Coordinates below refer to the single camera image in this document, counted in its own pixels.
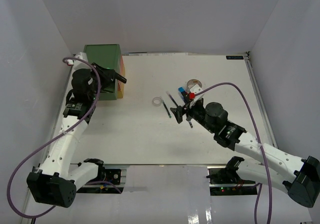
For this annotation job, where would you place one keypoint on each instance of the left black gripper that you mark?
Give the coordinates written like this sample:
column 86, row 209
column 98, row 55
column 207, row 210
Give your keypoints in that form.
column 107, row 78

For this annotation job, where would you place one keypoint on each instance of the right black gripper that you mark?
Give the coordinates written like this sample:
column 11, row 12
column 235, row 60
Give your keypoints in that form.
column 180, row 111

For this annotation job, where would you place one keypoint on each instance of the green drawer box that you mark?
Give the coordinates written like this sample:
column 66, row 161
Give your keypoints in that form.
column 106, row 57

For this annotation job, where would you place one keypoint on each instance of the blue highlighter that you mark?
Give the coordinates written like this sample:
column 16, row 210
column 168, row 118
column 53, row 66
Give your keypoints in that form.
column 183, row 94

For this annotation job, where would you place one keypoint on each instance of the green highlighter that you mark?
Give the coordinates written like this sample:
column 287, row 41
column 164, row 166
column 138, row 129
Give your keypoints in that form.
column 117, row 77

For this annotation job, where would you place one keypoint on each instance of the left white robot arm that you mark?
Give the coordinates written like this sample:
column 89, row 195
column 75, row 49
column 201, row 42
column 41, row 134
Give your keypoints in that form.
column 54, row 184

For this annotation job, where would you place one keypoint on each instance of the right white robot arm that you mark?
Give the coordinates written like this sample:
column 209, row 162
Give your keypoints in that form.
column 297, row 177

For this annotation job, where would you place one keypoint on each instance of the green pen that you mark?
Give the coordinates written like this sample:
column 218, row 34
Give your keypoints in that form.
column 166, row 108

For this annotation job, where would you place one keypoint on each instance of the purple pen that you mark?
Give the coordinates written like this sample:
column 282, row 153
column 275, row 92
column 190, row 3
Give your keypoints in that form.
column 172, row 99

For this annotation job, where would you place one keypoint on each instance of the orange cardboard box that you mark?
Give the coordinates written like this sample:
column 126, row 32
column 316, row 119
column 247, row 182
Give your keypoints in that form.
column 122, row 73

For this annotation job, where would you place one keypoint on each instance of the small clear tape roll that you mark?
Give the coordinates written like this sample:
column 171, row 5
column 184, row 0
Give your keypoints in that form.
column 157, row 101

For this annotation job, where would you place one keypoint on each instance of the yellow cardboard box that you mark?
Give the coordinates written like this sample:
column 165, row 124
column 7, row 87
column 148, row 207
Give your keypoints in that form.
column 120, row 93

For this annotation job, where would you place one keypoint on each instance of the large white tape roll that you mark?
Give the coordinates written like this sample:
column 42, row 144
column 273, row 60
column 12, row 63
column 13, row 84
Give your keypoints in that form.
column 192, row 82

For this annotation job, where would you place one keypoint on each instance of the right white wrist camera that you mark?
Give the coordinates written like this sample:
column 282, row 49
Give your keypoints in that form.
column 194, row 95

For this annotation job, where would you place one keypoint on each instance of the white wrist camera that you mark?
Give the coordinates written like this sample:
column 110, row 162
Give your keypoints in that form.
column 194, row 95
column 77, row 59

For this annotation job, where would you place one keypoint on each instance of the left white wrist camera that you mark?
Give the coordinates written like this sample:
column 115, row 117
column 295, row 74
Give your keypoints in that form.
column 77, row 59

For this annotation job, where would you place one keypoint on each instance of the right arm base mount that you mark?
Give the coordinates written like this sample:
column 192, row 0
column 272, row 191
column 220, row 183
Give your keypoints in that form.
column 221, row 185

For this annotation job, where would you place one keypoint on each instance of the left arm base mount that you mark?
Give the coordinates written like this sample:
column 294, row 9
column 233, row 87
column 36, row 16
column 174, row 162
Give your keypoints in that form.
column 114, row 180

